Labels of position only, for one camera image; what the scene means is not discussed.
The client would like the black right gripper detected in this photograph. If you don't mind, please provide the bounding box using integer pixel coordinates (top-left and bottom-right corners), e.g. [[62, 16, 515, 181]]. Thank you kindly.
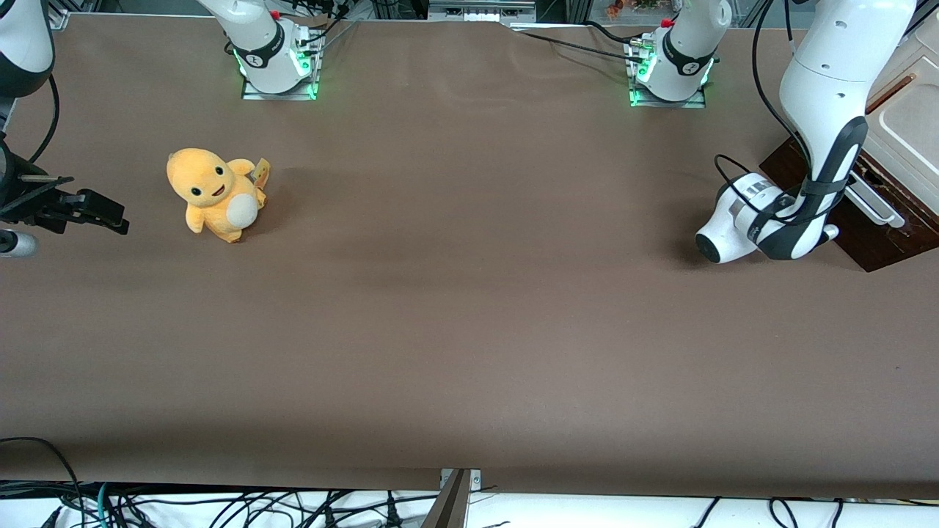
[[0, 139, 131, 236]]

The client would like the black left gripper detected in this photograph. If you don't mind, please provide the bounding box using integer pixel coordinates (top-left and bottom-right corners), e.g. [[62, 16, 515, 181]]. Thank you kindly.
[[840, 165, 874, 202]]

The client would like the brown drawer with white handle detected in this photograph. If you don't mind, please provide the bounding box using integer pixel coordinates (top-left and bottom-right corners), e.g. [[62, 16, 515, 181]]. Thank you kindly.
[[759, 136, 939, 274]]

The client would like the yellow plush toy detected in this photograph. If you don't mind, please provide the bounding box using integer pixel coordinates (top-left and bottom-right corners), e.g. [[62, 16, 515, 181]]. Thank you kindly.
[[166, 147, 272, 244]]

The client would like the grey electronics box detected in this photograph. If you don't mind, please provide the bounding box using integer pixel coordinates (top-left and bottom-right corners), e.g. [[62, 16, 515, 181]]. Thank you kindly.
[[428, 0, 538, 23]]

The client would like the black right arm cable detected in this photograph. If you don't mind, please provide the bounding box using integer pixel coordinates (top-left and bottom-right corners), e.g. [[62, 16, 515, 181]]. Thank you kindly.
[[28, 73, 61, 166]]

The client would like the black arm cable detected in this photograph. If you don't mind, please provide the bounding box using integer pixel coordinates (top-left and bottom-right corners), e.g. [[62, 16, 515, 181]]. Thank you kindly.
[[714, 0, 852, 224], [28, 73, 61, 166]]

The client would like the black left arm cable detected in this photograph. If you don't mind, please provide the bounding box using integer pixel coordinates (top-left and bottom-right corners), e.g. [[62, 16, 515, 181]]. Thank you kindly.
[[714, 0, 852, 224]]

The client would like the aluminium frame profile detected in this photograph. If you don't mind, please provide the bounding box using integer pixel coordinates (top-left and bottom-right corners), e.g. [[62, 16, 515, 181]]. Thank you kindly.
[[912, 0, 939, 37]]

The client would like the black looped cable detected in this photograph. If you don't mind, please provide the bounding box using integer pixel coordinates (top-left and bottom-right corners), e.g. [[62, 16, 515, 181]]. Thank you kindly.
[[0, 438, 83, 528]]

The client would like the black cable on table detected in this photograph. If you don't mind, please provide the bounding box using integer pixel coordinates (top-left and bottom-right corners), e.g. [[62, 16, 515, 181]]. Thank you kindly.
[[512, 26, 648, 64]]

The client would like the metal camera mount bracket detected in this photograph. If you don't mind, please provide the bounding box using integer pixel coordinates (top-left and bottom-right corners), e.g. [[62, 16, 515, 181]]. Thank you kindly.
[[422, 468, 483, 528]]

